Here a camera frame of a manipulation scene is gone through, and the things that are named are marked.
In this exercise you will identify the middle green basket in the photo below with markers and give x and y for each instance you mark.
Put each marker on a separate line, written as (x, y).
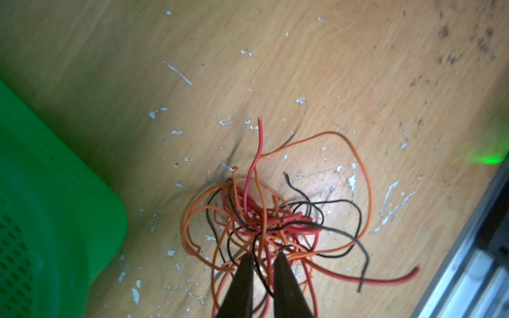
(61, 224)

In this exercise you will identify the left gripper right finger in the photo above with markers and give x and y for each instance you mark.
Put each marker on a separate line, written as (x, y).
(288, 298)

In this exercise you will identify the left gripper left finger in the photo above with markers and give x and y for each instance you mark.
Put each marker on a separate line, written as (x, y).
(239, 298)

